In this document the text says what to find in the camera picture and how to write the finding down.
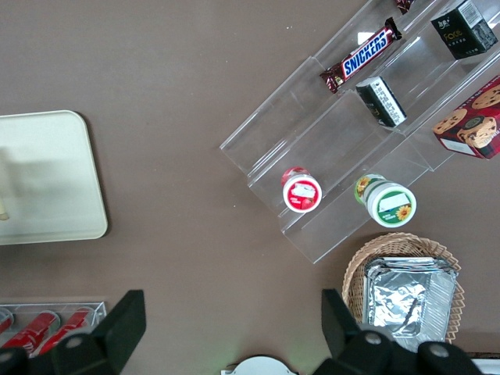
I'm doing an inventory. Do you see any clear acrylic bottle rack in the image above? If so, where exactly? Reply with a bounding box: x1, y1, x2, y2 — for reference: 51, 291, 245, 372
0, 300, 108, 352

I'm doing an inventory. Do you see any red cookie box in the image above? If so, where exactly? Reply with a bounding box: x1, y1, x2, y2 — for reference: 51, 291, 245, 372
432, 76, 500, 160

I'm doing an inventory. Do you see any light wicker basket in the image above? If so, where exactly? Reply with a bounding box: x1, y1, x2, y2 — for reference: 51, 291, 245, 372
342, 233, 466, 347

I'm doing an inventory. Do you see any red lid yogurt cup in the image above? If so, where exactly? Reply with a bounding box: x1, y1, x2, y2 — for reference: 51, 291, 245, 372
280, 166, 323, 213

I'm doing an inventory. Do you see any white rectangular snack bin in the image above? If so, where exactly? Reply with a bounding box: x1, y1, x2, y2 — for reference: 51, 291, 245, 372
466, 352, 500, 375

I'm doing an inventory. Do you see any small black carton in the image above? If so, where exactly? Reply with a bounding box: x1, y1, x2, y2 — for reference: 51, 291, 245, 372
430, 0, 499, 61
355, 76, 408, 129

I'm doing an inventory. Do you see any aluminium foil tray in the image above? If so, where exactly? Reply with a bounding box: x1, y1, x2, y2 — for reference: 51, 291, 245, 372
362, 256, 459, 353

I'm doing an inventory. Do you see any beige plastic tray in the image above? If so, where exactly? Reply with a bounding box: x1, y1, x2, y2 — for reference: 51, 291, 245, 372
0, 109, 109, 246

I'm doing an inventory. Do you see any clear acrylic stepped shelf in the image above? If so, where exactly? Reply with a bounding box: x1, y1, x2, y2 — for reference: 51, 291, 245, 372
219, 0, 500, 265

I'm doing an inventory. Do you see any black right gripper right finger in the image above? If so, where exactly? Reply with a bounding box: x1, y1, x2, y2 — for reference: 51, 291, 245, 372
312, 287, 421, 375

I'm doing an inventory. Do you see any green lid yogurt cup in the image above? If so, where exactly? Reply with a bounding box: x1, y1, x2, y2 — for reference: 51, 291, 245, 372
354, 173, 417, 228

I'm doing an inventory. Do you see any red cola bottle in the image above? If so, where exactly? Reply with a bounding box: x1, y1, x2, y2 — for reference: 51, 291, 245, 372
0, 307, 15, 334
0, 310, 60, 357
38, 307, 95, 352

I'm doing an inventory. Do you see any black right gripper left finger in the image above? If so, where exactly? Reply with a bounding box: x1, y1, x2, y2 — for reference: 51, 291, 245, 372
37, 288, 148, 375

